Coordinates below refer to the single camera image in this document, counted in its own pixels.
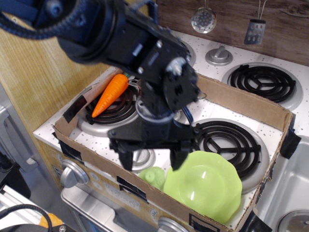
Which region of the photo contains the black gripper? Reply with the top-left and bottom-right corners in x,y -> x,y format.
107,116 -> 200,171

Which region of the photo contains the green toy broccoli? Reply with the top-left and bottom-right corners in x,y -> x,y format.
138,167 -> 165,191

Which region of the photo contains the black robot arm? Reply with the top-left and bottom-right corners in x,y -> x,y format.
0,0 -> 200,171

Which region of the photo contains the small steel pan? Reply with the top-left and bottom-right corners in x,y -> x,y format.
128,79 -> 207,101

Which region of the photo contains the silver front stovetop knob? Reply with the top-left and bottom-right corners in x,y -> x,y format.
132,149 -> 156,173

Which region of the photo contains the front left black burner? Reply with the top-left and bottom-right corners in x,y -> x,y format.
77,86 -> 139,137

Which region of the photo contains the brown cardboard fence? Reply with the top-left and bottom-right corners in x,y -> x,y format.
53,67 -> 296,232

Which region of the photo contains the light green plastic bowl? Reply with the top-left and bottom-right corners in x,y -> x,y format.
163,151 -> 242,224

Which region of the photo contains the silver right oven knob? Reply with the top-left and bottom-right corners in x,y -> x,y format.
157,217 -> 188,232

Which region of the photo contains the silver oven knob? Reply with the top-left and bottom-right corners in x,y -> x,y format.
157,217 -> 188,232
60,159 -> 90,188

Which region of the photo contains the orange toy carrot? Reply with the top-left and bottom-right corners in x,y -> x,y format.
92,74 -> 128,118

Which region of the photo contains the silver left oven knob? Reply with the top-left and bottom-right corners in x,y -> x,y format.
60,159 -> 90,188

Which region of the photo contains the front right black burner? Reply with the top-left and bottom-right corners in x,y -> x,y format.
176,117 -> 270,194

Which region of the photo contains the silver rear stovetop knob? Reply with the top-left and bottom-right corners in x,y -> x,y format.
205,45 -> 234,66

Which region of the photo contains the steel sink basin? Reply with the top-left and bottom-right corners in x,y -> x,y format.
256,136 -> 309,232

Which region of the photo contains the rear right black burner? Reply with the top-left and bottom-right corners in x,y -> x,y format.
222,62 -> 303,111

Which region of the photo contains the hanging silver strainer ladle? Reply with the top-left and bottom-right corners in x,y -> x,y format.
191,0 -> 217,34

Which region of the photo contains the hanging silver grater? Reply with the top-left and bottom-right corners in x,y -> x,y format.
244,0 -> 267,45

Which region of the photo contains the silver oven door handle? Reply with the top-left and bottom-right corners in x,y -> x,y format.
61,187 -> 157,232

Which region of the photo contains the black cable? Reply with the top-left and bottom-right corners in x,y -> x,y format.
0,203 -> 53,232

